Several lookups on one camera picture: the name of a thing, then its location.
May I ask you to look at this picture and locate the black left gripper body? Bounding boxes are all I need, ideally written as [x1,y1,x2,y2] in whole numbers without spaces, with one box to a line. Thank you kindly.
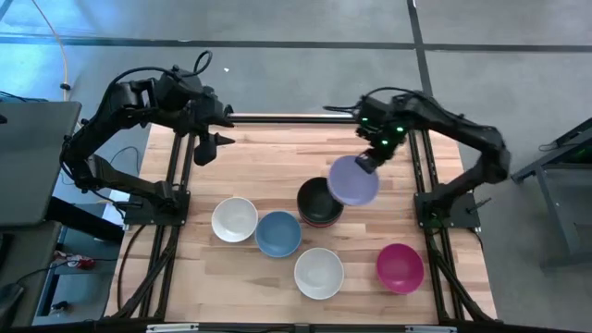
[189,87,235,135]

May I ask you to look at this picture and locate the white bowl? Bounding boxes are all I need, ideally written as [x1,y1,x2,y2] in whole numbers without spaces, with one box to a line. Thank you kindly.
[211,196,259,243]
[293,247,345,301]

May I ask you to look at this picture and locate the black floor cable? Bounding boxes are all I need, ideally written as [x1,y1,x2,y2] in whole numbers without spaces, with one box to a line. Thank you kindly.
[115,224,150,312]

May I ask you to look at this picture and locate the silver metal bracket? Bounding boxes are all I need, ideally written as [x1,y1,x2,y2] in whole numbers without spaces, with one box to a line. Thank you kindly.
[405,325,458,333]
[146,323,200,333]

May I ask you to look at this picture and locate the grey metal cart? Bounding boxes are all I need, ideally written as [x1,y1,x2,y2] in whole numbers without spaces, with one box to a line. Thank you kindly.
[511,117,592,269]

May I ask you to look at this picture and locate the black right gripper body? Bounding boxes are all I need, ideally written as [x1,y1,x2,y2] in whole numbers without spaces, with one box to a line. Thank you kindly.
[367,124,411,163]

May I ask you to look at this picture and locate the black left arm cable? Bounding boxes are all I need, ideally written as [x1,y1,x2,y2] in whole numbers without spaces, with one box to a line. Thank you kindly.
[108,49,214,93]

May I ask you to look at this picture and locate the grey desk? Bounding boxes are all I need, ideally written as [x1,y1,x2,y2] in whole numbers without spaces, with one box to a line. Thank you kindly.
[0,100,83,228]

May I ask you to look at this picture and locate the black bowl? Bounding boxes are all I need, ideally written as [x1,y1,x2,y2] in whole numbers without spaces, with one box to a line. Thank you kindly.
[296,177,346,223]

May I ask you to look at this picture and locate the magenta bowl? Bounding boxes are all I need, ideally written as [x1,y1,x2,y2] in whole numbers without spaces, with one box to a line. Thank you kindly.
[376,242,426,296]

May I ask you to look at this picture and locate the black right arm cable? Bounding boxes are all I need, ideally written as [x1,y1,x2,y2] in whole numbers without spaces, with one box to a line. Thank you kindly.
[323,85,431,115]

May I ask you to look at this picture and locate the lavender bowl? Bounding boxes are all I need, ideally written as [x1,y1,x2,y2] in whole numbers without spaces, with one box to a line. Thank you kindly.
[327,154,380,207]

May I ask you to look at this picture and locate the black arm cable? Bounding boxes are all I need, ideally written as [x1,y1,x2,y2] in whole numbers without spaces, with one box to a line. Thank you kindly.
[108,49,214,93]
[323,85,431,115]

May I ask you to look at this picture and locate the red bowl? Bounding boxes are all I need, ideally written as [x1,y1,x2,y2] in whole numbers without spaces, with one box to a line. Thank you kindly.
[299,213,344,228]

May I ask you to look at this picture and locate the blue bowl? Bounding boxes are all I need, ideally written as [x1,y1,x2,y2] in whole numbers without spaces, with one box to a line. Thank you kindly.
[254,210,303,259]

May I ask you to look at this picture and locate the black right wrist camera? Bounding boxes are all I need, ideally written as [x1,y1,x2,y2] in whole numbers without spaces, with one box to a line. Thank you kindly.
[356,96,392,136]

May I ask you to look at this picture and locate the yellow cable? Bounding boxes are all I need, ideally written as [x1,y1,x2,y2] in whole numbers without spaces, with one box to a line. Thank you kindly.
[30,0,90,161]

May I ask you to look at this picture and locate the black metal table frame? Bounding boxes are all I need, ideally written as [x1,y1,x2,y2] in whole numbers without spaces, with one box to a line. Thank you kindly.
[104,110,499,333]

